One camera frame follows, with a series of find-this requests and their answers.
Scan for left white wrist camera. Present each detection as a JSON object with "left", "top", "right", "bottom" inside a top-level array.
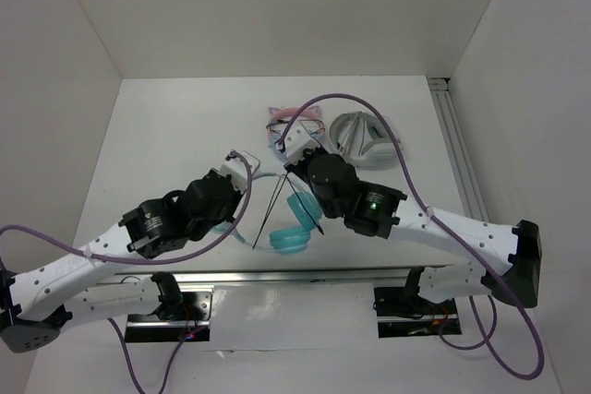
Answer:
[{"left": 218, "top": 150, "right": 260, "bottom": 193}]

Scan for right side aluminium rail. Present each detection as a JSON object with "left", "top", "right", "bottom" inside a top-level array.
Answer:
[{"left": 427, "top": 78, "right": 489, "bottom": 222}]

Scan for grey white headphones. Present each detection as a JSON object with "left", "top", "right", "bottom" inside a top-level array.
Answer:
[{"left": 328, "top": 111, "right": 400, "bottom": 170}]

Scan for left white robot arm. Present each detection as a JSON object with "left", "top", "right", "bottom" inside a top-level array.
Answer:
[{"left": 1, "top": 168, "right": 252, "bottom": 353}]

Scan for aluminium mounting rail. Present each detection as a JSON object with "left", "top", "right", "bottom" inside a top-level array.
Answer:
[{"left": 91, "top": 265, "right": 453, "bottom": 296}]

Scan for teal cat-ear headphones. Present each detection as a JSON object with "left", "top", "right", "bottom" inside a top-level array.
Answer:
[{"left": 230, "top": 172, "right": 323, "bottom": 256}]

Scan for pink blue cat-ear headphones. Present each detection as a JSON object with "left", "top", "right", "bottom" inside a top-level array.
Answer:
[{"left": 265, "top": 105, "right": 325, "bottom": 162}]

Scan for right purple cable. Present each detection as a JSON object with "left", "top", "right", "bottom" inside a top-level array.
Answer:
[{"left": 276, "top": 93, "right": 546, "bottom": 379}]

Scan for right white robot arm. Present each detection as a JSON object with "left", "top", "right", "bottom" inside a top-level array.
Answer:
[{"left": 284, "top": 147, "right": 542, "bottom": 313}]

